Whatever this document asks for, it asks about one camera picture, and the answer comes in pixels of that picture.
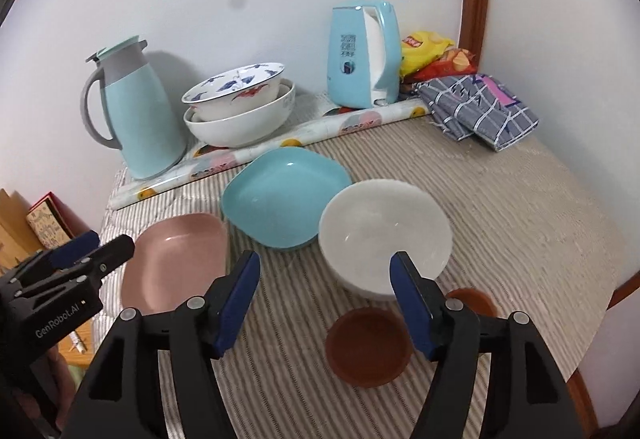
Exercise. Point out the red snack bag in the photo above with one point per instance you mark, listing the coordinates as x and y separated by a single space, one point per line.
453 62

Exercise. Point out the pink square plate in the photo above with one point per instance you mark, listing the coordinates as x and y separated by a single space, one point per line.
174 260

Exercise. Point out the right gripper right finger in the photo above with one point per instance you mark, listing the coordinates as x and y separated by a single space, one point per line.
526 397

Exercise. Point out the left hand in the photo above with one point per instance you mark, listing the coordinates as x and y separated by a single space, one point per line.
63 389

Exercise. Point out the crane pattern porcelain bowl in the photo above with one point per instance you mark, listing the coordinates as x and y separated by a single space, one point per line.
235 91

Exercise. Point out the grey checked folded cloth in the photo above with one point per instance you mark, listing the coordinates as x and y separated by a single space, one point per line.
477 105

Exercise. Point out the light blue electric kettle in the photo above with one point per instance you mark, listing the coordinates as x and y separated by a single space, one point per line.
364 55

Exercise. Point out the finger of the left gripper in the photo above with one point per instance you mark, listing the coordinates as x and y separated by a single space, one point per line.
107 258
75 249

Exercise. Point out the brown small bowl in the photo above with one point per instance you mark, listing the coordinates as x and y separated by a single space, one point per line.
368 347
478 301

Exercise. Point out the rolled patterned plastic sheet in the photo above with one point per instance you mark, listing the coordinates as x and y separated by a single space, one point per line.
314 118

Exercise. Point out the large white porcelain bowl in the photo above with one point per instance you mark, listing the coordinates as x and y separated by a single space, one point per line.
246 128

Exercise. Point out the white ceramic bowl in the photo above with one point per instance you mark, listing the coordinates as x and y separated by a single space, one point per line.
364 225

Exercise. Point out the light blue thermos jug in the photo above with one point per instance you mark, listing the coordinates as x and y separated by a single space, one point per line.
138 114

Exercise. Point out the yellow chips bag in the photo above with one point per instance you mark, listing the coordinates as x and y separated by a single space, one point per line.
419 49

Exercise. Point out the blue square plate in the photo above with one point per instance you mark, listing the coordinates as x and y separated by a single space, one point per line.
278 199

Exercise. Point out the striped beige tablecloth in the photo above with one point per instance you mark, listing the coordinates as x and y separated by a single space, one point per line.
524 232

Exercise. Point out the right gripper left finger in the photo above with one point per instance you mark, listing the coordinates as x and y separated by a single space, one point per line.
121 397

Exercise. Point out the red patterned box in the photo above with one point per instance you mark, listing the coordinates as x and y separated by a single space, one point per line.
53 222

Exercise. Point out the wooden side shelf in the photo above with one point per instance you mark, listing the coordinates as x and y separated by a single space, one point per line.
18 241

